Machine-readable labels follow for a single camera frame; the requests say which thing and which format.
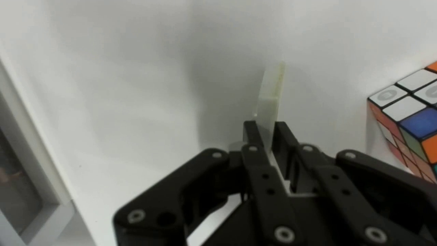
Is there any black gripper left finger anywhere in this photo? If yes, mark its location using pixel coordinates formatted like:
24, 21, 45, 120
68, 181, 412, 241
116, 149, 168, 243
112, 119, 319, 246

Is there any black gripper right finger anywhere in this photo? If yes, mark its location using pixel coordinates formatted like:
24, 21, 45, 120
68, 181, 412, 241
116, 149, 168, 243
272, 120, 437, 246

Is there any small translucent white plastic piece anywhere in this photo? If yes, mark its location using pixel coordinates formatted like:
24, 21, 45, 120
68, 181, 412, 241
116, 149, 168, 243
251, 63, 287, 152

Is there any white plastic drawer unit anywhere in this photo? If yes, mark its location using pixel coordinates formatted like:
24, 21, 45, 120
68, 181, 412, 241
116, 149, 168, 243
0, 59, 76, 246

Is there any colourful Rubik's cube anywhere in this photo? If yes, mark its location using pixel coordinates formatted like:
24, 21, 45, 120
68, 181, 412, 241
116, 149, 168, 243
366, 60, 437, 185

